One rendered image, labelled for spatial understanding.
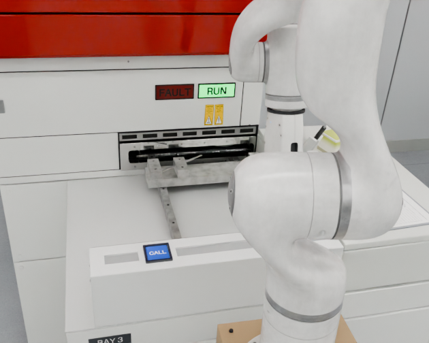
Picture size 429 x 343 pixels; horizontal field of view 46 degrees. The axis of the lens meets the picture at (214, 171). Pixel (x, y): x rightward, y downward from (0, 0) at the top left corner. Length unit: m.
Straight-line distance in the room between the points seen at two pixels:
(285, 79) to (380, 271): 0.55
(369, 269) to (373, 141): 0.65
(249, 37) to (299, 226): 0.37
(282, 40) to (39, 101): 0.80
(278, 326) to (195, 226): 0.66
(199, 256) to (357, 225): 0.48
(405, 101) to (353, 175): 3.18
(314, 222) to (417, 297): 0.78
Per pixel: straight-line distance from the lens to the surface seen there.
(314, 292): 0.73
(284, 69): 0.96
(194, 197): 1.52
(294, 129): 0.97
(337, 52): 0.59
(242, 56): 0.92
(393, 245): 1.24
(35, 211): 1.70
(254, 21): 0.89
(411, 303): 1.41
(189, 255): 1.08
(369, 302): 1.33
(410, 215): 1.32
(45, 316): 1.98
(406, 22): 3.60
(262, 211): 0.64
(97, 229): 1.40
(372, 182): 0.66
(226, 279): 1.10
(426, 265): 1.34
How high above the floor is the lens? 1.64
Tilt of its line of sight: 29 degrees down
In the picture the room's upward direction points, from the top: 4 degrees clockwise
